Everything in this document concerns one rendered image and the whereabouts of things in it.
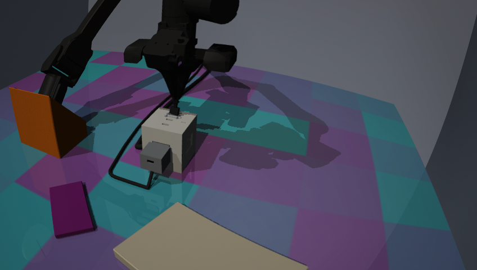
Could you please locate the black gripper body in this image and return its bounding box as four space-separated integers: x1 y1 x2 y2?
124 15 237 73

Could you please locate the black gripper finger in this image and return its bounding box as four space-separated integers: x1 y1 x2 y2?
153 64 178 99
176 60 203 100

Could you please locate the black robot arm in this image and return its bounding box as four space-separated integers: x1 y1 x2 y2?
38 0 240 105

